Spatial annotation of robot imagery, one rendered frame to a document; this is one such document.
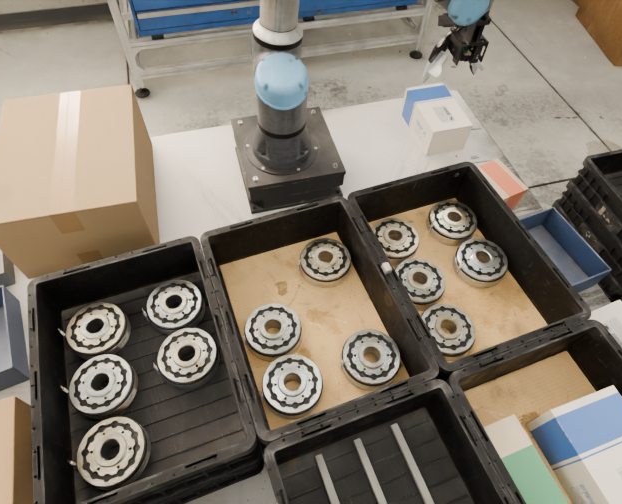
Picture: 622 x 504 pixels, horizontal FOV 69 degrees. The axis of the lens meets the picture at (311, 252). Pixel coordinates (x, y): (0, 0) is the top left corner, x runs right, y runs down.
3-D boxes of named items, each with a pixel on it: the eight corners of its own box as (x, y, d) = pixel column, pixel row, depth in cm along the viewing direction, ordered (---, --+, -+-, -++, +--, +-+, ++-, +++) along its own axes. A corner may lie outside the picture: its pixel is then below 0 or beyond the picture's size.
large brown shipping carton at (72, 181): (42, 159, 127) (4, 99, 110) (152, 144, 131) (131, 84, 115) (28, 279, 105) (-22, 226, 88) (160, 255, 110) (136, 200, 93)
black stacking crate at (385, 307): (209, 267, 95) (199, 235, 86) (339, 230, 101) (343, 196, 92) (265, 459, 74) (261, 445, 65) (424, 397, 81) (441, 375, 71)
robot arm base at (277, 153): (252, 128, 120) (249, 97, 112) (308, 127, 122) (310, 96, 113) (252, 170, 112) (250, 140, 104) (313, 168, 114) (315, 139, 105)
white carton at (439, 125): (400, 112, 142) (405, 88, 135) (435, 107, 144) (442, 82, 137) (425, 156, 131) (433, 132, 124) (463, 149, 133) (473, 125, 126)
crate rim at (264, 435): (199, 240, 87) (197, 233, 85) (343, 201, 94) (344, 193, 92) (261, 449, 66) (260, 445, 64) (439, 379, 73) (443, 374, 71)
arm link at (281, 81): (258, 136, 105) (255, 87, 93) (254, 98, 112) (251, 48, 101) (309, 134, 106) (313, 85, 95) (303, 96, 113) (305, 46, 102)
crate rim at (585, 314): (343, 201, 94) (344, 193, 92) (467, 167, 100) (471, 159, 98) (440, 379, 73) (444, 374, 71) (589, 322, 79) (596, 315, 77)
